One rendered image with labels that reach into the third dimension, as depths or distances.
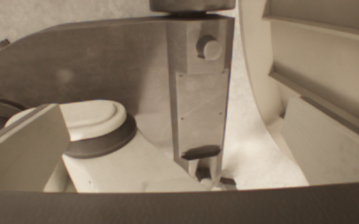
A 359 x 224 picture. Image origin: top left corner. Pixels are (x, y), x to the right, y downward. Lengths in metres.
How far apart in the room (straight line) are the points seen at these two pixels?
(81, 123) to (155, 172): 0.14
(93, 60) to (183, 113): 0.23
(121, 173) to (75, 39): 0.28
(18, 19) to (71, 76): 0.25
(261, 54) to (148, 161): 0.53
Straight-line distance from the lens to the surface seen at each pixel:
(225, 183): 0.99
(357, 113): 0.57
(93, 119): 0.35
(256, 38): 0.70
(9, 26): 0.70
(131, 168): 0.32
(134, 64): 0.47
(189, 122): 0.52
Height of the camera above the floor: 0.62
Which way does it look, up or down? 59 degrees down
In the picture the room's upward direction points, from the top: 157 degrees clockwise
